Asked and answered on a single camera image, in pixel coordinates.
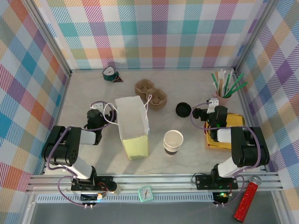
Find aluminium side rail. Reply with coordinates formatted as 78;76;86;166
234;69;267;172
41;72;72;175

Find slotted grey cable duct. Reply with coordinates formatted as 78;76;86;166
36;195;216;203

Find dark teal alarm clock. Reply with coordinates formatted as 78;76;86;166
102;66;120;82

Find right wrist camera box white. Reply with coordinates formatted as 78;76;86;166
206;98;220;113

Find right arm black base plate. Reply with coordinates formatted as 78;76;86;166
195;174;239;190

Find red glitter tube silver cap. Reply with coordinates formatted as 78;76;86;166
234;176;262;222

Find aluminium frame rail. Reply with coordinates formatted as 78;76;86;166
25;172;285;194

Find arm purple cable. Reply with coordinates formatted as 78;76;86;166
46;100;117;208
190;106;261;208

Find yellow paper napkins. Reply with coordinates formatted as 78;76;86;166
205;112;246;150

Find paper gift bag with handles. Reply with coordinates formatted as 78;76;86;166
103;94;152;161

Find aluminium frame post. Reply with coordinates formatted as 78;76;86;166
233;0;282;72
22;0;72;77

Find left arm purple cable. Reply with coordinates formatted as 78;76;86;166
46;100;117;208

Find stack of paper coffee cups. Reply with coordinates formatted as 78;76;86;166
163;134;184;156

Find white and green stir stick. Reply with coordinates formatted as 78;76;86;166
226;69;235;96

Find mint green square clock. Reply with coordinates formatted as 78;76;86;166
137;185;154;203

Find green plastic stir stick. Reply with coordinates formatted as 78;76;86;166
228;82;249;98
211;73;220;92
225;72;245;98

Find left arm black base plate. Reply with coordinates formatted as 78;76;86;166
71;175;117;192

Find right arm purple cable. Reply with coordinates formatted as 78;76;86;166
190;106;261;208

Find pink holder cup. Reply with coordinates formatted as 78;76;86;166
214;91;232;105

